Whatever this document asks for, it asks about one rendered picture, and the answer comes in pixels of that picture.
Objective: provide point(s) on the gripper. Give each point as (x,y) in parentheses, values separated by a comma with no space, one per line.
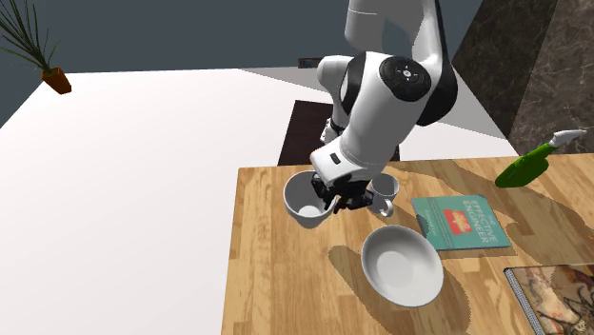
(349,190)

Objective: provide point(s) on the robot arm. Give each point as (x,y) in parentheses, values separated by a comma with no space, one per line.
(380,111)

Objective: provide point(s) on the deep white bowl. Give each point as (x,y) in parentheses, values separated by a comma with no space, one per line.
(304,204)

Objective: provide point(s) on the white mug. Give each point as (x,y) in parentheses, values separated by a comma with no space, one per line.
(384,192)

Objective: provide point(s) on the wide white bowl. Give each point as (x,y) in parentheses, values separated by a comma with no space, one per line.
(401,267)

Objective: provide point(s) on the teal book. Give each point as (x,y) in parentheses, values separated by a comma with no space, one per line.
(464,222)

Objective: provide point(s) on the green spray bottle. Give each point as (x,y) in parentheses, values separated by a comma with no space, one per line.
(524,167)

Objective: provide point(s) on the spiral-bound picture book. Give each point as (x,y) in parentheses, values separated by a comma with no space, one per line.
(557,297)

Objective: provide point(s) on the potted plant in orange pot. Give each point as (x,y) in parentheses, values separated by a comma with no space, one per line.
(51,69)

